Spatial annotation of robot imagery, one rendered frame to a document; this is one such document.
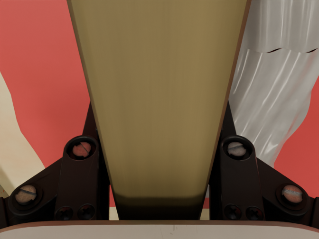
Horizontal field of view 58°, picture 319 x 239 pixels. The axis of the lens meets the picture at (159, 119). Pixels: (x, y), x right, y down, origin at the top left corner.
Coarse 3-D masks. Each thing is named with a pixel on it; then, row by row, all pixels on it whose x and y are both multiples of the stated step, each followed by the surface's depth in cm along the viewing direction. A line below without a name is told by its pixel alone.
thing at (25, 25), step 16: (0, 0) 15; (16, 0) 15; (32, 0) 15; (48, 0) 15; (64, 0) 15; (0, 16) 15; (16, 16) 15; (32, 16) 15; (48, 16) 15; (64, 16) 15; (0, 32) 16; (16, 32) 16; (32, 32) 16; (48, 32) 16; (64, 32) 16
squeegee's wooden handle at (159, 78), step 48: (96, 0) 4; (144, 0) 4; (192, 0) 4; (240, 0) 4; (96, 48) 5; (144, 48) 5; (192, 48) 5; (96, 96) 6; (144, 96) 5; (192, 96) 5; (144, 144) 6; (192, 144) 6; (144, 192) 8; (192, 192) 8
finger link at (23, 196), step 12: (84, 132) 11; (96, 132) 10; (48, 168) 10; (60, 168) 10; (36, 180) 9; (48, 180) 9; (108, 180) 11; (12, 192) 9; (24, 192) 9; (36, 192) 9; (48, 192) 9; (12, 204) 9; (24, 204) 9; (36, 204) 9; (48, 204) 9; (24, 216) 9; (36, 216) 9
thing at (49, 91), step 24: (0, 48) 17; (24, 48) 17; (48, 48) 17; (72, 48) 17; (0, 72) 18; (24, 72) 18; (48, 72) 18; (72, 72) 18; (24, 96) 20; (48, 96) 20; (72, 96) 20; (312, 96) 19; (24, 120) 21; (48, 120) 21; (72, 120) 21; (312, 120) 21; (48, 144) 23; (288, 144) 23; (312, 144) 23; (288, 168) 26; (312, 168) 26; (312, 192) 29
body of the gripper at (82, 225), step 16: (32, 224) 7; (48, 224) 7; (64, 224) 7; (80, 224) 7; (96, 224) 7; (112, 224) 7; (128, 224) 7; (144, 224) 7; (160, 224) 7; (176, 224) 7; (192, 224) 7; (208, 224) 7; (224, 224) 7; (240, 224) 7; (256, 224) 7; (272, 224) 7; (288, 224) 7
